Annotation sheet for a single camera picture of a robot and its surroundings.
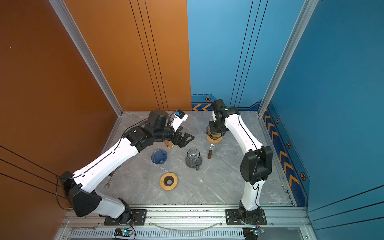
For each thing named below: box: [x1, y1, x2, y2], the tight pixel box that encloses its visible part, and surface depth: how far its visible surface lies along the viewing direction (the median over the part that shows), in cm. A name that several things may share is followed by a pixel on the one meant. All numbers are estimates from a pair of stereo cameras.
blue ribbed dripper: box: [151, 149, 168, 165], surface depth 91 cm
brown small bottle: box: [207, 143, 214, 159], surface depth 92 cm
